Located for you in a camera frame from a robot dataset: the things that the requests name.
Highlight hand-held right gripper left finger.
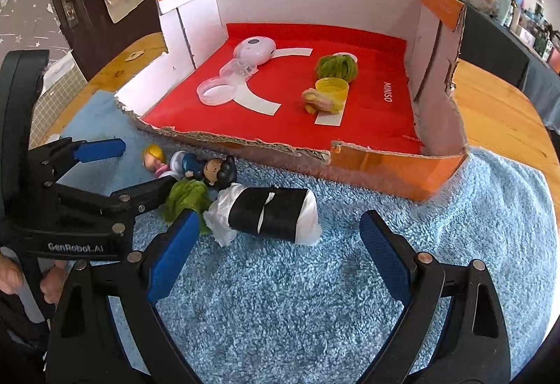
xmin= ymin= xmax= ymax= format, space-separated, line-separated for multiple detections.
xmin=46 ymin=209 xmax=202 ymax=384

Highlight small beige toy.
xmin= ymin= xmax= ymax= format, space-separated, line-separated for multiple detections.
xmin=302 ymin=87 xmax=337 ymax=116

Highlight green yarn ball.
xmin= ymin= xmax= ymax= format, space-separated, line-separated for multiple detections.
xmin=315 ymin=53 xmax=359 ymax=83
xmin=164 ymin=180 xmax=215 ymax=236

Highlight clear round lid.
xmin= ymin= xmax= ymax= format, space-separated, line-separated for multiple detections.
xmin=196 ymin=77 xmax=239 ymax=106

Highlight blue fluffy towel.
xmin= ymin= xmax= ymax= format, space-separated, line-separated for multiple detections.
xmin=57 ymin=90 xmax=550 ymax=384

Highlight person's left hand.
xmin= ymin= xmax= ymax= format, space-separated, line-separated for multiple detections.
xmin=0 ymin=248 xmax=71 ymax=305

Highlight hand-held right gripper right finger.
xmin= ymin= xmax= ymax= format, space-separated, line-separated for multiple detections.
xmin=359 ymin=210 xmax=512 ymax=384

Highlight black white bag roll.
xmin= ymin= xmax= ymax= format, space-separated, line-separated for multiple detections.
xmin=203 ymin=182 xmax=322 ymax=248

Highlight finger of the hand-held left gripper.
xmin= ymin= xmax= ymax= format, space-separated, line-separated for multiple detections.
xmin=28 ymin=138 xmax=127 ymax=184
xmin=51 ymin=178 xmax=187 ymax=217

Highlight white pink oval device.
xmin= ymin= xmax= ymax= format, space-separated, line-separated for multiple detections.
xmin=233 ymin=36 xmax=277 ymax=65

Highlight row of bottles and jars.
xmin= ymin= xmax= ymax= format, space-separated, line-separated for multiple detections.
xmin=490 ymin=0 xmax=560 ymax=74

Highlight dark-haired doll blue clothes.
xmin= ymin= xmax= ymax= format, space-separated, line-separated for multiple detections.
xmin=170 ymin=151 xmax=238 ymax=192

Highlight clear plastic container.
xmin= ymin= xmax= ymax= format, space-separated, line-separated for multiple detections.
xmin=219 ymin=59 xmax=259 ymax=83

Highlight brown door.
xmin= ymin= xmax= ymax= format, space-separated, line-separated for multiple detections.
xmin=40 ymin=0 xmax=169 ymax=81

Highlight metal door handle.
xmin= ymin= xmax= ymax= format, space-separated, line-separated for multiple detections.
xmin=59 ymin=0 xmax=85 ymax=28

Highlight blonde doll pink dress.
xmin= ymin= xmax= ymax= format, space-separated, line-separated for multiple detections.
xmin=141 ymin=143 xmax=180 ymax=179

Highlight yellow bottle cap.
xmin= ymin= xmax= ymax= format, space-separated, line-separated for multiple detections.
xmin=315 ymin=77 xmax=350 ymax=111

